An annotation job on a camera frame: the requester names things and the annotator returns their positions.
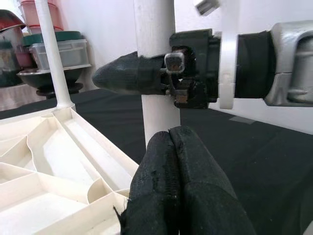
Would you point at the grey tape patch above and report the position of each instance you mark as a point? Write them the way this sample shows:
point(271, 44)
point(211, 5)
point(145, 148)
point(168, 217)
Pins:
point(242, 120)

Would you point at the white plastic table leg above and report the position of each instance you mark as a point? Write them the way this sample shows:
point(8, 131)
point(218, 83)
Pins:
point(156, 24)
point(52, 49)

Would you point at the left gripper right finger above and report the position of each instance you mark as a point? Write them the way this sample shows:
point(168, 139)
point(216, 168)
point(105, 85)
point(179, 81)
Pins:
point(207, 195)

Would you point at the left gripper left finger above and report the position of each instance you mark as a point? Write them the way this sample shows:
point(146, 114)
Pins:
point(151, 188)

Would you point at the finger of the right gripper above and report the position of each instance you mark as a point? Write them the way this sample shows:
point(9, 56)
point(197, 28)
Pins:
point(122, 73)

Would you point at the red rice cooker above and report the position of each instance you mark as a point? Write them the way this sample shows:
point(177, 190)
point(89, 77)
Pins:
point(9, 23)

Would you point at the white plastic table top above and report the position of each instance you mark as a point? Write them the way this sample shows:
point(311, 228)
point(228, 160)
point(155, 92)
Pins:
point(61, 171)

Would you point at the clear container green lid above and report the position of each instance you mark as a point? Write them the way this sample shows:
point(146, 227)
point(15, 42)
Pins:
point(71, 54)

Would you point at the black tablecloth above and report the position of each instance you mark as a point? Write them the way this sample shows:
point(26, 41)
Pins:
point(256, 159)

